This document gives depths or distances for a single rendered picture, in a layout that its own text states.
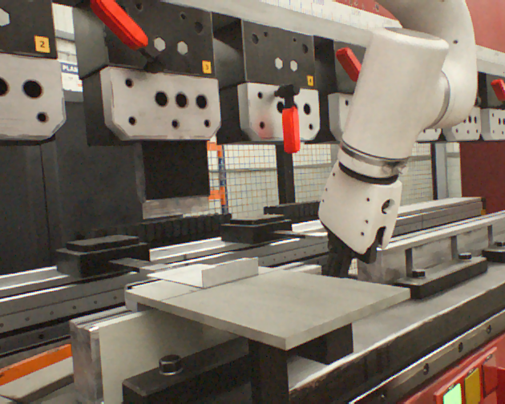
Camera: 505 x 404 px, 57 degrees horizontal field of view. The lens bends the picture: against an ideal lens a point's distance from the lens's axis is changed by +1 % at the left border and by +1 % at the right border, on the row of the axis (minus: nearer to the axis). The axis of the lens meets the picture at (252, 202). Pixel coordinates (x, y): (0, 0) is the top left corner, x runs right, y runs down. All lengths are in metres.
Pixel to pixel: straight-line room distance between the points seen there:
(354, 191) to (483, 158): 2.11
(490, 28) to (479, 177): 1.39
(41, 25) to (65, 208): 0.62
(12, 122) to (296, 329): 0.32
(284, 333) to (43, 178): 0.80
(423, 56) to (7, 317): 0.66
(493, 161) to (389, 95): 2.15
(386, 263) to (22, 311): 0.64
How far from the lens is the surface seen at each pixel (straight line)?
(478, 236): 1.30
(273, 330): 0.38
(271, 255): 1.06
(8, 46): 0.52
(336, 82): 0.81
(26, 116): 0.51
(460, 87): 0.60
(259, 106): 0.67
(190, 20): 0.63
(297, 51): 0.75
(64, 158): 1.10
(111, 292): 0.85
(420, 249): 1.05
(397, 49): 0.52
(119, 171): 1.15
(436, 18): 0.62
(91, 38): 0.59
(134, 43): 0.54
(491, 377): 0.82
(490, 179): 2.67
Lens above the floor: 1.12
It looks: 3 degrees down
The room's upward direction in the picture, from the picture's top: 4 degrees counter-clockwise
